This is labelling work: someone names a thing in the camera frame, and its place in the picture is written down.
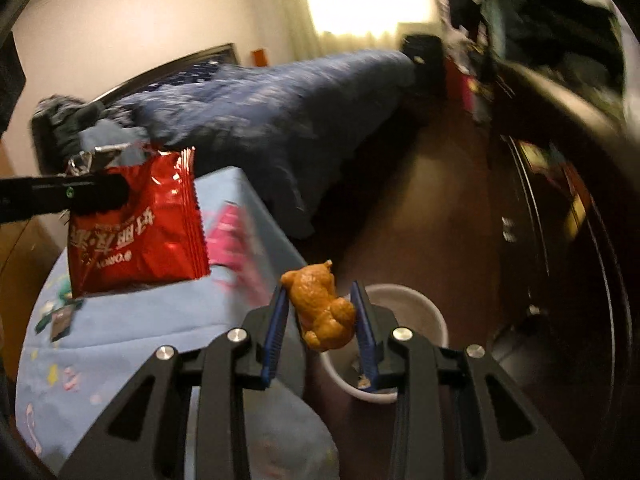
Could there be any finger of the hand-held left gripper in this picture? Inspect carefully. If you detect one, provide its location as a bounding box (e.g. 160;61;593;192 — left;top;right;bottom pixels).
0;171;132;223

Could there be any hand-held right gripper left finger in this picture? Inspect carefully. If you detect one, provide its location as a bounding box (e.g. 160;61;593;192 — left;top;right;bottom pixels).
59;285;292;480

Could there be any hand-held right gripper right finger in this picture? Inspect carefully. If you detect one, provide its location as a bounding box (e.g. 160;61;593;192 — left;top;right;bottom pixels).
349;280;585;480

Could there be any brown toy bear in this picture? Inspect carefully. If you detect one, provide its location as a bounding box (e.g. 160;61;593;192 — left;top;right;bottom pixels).
279;259;358;352

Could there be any white round bin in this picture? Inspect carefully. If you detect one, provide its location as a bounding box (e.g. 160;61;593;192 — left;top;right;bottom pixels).
319;283;449;405

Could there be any red snack packet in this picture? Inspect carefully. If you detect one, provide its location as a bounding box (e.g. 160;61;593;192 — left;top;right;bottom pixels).
64;142;212;299

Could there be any green and white wrapper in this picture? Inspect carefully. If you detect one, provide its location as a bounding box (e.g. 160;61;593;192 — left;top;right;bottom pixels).
36;277;83;335

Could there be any wooden wardrobe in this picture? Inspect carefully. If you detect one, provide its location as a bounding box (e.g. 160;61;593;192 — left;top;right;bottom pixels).
0;142;68;366

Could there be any light blue star-print tablecloth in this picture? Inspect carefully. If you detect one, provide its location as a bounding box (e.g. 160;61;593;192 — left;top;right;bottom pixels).
14;164;342;480

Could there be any dark wooden bed headboard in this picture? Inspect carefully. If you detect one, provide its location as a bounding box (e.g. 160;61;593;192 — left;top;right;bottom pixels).
92;42;237;107

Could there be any navy patterned duvet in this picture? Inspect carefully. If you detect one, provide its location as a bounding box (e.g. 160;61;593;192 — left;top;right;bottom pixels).
127;49;422;240

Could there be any dark wooden dresser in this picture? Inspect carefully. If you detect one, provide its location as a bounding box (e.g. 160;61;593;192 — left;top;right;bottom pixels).
486;60;640;453

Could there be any red box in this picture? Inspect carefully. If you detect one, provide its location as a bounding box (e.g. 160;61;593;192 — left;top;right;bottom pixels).
444;59;478;112

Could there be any black suitcase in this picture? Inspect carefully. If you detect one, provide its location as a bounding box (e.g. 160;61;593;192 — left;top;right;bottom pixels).
401;33;447;100

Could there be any cream window curtain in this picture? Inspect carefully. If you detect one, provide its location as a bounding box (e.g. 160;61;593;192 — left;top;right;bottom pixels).
287;0;443;59

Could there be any pile of dark clothes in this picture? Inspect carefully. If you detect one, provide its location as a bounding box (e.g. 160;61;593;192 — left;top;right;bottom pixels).
449;0;628;88

